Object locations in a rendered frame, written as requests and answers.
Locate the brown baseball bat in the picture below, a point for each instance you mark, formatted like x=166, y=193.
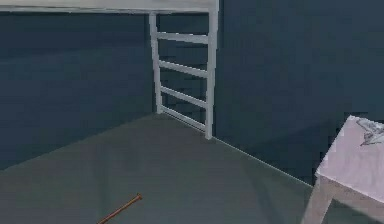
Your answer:
x=120, y=209

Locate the grey crumpled cloth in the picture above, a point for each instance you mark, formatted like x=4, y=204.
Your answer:
x=373, y=133

